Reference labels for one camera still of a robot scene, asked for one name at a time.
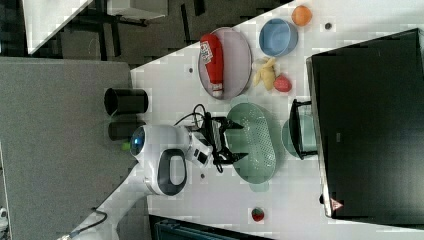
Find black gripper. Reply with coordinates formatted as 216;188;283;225
201;113;247;166

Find green plastic strainer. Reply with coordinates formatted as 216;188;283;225
226;95;277;192

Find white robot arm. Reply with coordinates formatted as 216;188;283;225
57;113;245;240

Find yellow banana toy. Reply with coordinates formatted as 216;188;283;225
252;57;276;91

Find green cup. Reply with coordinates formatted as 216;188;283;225
282;115;317;158

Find grey round plate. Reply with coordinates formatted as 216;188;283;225
212;27;252;100

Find small red strawberry toy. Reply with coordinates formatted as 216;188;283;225
251;208;265;222

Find red ketchup bottle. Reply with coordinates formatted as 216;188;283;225
200;34;224;97

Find blue crate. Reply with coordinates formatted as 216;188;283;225
154;220;267;240

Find green lime toy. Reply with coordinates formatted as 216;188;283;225
121;142;131;151

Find black cylinder holder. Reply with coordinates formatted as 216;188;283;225
108;121;145;141
104;88;149;116

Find blue bowl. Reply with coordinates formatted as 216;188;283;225
259;18;298;57

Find black toaster oven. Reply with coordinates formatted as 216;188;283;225
305;28;424;229

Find orange fruit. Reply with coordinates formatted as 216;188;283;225
292;5;312;26

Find white side table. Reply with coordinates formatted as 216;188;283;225
22;0;93;55

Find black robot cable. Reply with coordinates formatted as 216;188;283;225
173;103;224;174

